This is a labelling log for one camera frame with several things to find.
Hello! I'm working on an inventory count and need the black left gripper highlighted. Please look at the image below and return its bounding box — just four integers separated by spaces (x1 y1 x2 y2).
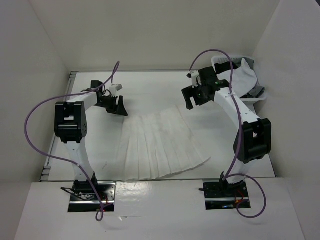
94 94 128 117

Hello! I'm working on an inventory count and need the white pleated skirt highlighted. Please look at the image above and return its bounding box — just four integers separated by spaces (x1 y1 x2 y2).
117 105 210 181

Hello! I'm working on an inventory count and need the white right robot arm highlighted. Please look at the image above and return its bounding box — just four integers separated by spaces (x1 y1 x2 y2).
118 64 272 197

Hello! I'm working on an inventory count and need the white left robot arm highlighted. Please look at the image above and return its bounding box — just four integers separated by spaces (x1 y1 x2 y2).
54 80 128 200

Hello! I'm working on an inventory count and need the black garment in basket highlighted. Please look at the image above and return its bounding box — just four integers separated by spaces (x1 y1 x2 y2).
214 62 231 75

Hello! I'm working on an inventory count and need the white garment in basket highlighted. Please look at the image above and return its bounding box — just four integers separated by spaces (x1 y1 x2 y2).
217 58 252 98

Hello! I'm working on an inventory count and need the grey garment in basket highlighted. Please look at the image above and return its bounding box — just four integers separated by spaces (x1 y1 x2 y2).
241 57 265 99

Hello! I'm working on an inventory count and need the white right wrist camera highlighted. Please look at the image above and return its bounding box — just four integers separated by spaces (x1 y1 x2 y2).
186 70 202 88

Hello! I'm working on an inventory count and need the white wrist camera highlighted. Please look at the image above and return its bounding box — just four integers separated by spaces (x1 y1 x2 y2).
108 84 123 97
186 70 202 88

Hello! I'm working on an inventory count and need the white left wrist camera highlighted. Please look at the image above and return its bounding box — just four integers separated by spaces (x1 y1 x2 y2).
108 84 123 97

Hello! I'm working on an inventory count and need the aluminium table edge rail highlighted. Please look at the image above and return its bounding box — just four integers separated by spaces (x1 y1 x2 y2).
39 71 78 182

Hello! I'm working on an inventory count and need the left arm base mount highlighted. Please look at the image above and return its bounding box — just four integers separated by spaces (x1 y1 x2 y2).
60 181 117 213

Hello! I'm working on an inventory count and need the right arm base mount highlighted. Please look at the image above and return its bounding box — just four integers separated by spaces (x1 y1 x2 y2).
198 178 251 210

